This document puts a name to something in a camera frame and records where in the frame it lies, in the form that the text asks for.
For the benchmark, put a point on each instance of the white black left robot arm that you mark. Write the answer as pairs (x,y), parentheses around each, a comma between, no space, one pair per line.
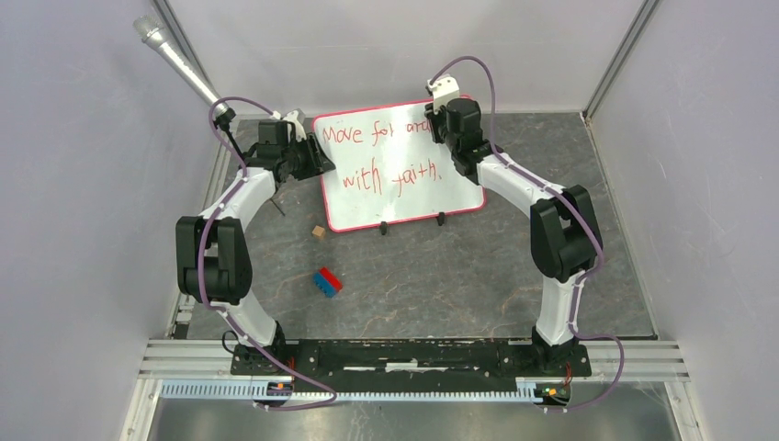
(213,264)

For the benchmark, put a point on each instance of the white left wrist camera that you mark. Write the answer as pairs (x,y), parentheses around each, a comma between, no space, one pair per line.
(294,121)

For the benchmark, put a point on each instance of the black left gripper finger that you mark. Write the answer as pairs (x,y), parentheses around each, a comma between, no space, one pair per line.
(313,145)
(322,163)

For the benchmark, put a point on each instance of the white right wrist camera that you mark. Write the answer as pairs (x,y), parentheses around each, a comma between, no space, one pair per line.
(442,90)

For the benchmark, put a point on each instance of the silver microphone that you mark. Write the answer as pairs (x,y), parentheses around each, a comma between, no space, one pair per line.
(160,39)

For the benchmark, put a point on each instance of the red blue toy block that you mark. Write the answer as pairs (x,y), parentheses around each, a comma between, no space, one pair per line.
(327,282)

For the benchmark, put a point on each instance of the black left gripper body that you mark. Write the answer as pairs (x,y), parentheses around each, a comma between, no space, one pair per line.
(301,163)

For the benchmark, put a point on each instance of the pink framed whiteboard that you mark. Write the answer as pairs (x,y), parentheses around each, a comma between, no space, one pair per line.
(388,169)

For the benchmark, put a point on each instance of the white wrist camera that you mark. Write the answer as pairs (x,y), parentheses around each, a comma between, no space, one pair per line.
(294,121)
(442,90)

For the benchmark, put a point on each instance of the small wooden cube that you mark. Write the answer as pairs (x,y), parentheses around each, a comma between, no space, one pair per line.
(318,232)

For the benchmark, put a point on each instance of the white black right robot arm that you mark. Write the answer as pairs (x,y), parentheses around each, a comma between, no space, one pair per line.
(565,240)

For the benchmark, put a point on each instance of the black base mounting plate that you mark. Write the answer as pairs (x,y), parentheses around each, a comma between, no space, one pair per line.
(345,366)

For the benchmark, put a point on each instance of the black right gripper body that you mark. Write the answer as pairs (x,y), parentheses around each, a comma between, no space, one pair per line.
(451,142)

